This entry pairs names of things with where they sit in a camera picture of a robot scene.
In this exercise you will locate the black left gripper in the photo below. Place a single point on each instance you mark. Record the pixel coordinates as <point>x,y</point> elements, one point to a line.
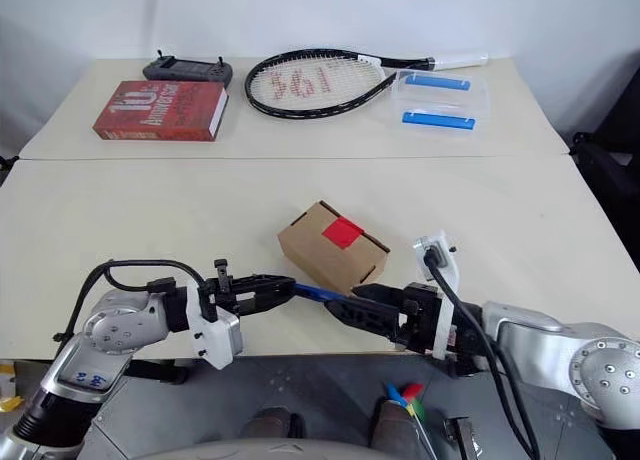
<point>225,290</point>

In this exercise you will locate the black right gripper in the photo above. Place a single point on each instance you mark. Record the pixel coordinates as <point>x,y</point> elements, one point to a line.
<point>420,320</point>

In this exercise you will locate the blue pen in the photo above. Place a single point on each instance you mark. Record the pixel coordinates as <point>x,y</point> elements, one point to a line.
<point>320,293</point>

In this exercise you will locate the brown cardboard box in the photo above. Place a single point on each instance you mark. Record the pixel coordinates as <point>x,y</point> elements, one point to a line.
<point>320,260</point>

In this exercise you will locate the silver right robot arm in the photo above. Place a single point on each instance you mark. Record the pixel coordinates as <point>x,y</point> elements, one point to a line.
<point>550,340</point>

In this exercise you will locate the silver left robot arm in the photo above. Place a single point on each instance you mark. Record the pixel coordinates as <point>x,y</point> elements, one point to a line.
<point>115,325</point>

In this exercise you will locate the red tape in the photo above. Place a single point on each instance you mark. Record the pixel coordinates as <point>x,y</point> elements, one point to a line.
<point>341,232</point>

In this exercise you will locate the white open cardboard box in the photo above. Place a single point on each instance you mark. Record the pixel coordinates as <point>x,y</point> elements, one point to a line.
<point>6,377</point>

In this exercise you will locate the colourful plastic pieces bundle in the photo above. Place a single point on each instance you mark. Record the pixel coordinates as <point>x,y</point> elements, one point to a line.
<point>405,397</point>

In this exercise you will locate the dark rounded shape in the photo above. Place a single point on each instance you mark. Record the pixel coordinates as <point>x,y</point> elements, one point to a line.
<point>395,430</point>
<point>272,422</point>

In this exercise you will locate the blue plastic bar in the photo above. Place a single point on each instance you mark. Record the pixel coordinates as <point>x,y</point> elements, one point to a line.
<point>437,81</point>
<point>437,120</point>

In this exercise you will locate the clear plastic container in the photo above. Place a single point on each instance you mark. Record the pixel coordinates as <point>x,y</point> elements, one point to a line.
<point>440,102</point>

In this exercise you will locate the red hardcover book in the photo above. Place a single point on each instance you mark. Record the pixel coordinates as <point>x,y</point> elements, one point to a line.
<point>160,107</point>

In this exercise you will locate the black handheld controller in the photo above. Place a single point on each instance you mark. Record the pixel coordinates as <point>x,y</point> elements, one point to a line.
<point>187,71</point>

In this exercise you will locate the black tennis racket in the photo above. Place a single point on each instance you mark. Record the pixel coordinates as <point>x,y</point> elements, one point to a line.
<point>460,60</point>

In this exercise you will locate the black chair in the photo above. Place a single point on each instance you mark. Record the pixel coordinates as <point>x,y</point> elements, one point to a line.
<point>615,180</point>

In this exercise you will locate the yellow orange plastic bag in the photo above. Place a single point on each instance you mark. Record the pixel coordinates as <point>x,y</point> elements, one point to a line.
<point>10,404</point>

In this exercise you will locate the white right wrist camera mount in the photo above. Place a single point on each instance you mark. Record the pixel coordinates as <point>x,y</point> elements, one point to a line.
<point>442,325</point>

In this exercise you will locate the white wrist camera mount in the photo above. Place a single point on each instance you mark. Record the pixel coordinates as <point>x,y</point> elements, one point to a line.
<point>442,325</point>
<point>220,337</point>

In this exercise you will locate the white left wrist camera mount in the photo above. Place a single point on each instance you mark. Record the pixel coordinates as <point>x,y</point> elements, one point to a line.
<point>220,337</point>

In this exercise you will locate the black metal bracket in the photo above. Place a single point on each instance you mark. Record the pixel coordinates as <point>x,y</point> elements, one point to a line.
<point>462,437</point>

